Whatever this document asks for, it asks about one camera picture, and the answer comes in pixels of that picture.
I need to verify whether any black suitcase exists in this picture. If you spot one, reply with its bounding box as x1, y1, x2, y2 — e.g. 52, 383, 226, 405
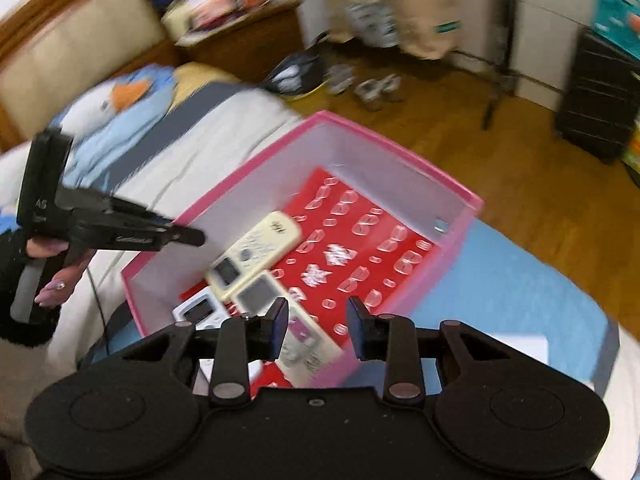
555, 27, 640, 163

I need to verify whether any pink cardboard box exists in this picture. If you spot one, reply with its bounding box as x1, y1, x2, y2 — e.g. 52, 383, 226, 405
121, 111, 485, 388

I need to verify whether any wooden padded headboard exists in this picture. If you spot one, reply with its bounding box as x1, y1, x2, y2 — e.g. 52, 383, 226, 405
0, 0, 176, 153

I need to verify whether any white remote with grey display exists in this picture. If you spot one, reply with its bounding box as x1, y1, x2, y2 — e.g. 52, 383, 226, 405
235, 272, 346, 388

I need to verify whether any black clothes rack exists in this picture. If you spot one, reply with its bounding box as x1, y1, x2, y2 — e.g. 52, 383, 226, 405
445, 0, 521, 131

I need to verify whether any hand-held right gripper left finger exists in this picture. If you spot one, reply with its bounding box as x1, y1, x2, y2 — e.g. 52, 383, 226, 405
122, 296, 291, 407

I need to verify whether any teal tote bag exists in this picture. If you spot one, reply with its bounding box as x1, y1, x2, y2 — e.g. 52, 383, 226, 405
590, 0, 640, 61

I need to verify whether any red printed paper bag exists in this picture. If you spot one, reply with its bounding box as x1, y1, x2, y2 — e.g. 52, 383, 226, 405
177, 167, 443, 351

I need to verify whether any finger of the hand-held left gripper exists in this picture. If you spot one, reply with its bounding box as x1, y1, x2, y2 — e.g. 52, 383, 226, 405
106, 194, 176, 228
162, 226, 206, 252

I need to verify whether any black bag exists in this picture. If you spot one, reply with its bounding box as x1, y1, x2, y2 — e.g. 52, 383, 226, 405
262, 50, 331, 98

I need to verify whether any person's left hand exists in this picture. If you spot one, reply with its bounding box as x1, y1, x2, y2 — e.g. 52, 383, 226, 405
25, 240, 92, 308

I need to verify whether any wooden nightstand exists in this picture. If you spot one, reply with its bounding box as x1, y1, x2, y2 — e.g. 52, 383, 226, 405
175, 0, 307, 83

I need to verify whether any brown paper bag green label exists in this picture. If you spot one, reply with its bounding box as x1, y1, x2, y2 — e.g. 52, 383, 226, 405
397, 0, 463, 61

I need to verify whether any cream remote control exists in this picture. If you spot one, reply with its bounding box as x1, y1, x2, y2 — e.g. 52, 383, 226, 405
205, 211, 302, 303

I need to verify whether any blue plush toy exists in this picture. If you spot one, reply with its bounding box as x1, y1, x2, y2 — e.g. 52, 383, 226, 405
50, 65, 178, 186

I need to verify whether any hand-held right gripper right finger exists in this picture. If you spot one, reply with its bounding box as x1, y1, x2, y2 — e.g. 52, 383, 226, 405
346, 296, 503, 405

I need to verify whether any patterned grey bag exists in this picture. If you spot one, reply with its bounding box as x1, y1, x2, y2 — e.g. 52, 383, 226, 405
345, 2, 401, 50

